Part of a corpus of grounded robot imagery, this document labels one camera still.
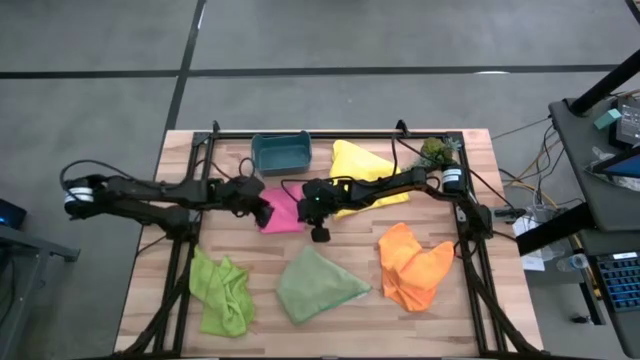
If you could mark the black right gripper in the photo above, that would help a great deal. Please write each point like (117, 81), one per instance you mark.
(320, 200)

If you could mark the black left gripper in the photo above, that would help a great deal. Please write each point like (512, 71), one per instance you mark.
(240, 192)

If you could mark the pink microfiber towel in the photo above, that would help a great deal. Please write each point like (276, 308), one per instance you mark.
(285, 210)

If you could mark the yellow microfiber towel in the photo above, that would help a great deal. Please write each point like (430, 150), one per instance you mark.
(360, 160)

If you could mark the sage green microfiber towel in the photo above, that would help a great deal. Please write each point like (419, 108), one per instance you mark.
(315, 285)

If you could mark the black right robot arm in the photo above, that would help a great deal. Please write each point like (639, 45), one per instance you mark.
(390, 182)

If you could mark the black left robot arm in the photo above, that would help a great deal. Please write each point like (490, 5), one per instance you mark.
(150, 192)

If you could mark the lime green microfiber towel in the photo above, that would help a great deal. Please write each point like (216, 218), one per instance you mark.
(220, 300)

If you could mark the orange microfiber towel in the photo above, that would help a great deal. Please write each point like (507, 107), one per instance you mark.
(410, 270)

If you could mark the blue-grey plastic bin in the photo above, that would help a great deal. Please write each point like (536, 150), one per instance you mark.
(280, 155)

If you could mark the small green succulent plant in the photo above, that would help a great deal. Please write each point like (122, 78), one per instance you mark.
(435, 150)

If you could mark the grey power strip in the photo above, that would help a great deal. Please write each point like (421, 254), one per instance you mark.
(510, 214)

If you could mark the grey metal table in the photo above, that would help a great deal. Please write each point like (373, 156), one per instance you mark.
(30, 245)

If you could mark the white paper sheet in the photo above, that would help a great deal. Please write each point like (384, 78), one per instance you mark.
(532, 262)

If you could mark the black computer tower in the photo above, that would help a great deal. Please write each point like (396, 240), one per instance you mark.
(10, 215)

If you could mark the clear plastic bottle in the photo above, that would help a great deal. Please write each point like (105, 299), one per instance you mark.
(575, 262)

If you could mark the dark grey side desk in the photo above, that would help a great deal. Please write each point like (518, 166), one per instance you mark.
(600, 200)

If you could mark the small teal box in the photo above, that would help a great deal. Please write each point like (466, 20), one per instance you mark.
(607, 119)

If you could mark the black diagonal pole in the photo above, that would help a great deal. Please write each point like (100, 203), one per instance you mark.
(605, 82)

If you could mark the backlit black keyboard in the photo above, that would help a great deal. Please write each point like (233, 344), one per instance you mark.
(620, 282)

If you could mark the black electronic box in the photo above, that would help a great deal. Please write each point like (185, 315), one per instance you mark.
(630, 125)

